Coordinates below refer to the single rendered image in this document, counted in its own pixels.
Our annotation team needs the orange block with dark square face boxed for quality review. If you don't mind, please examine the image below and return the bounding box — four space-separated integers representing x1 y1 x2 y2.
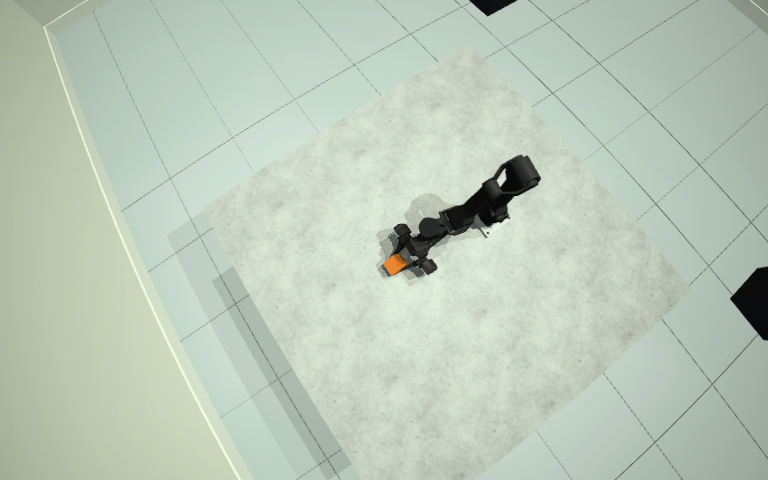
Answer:
383 253 408 276

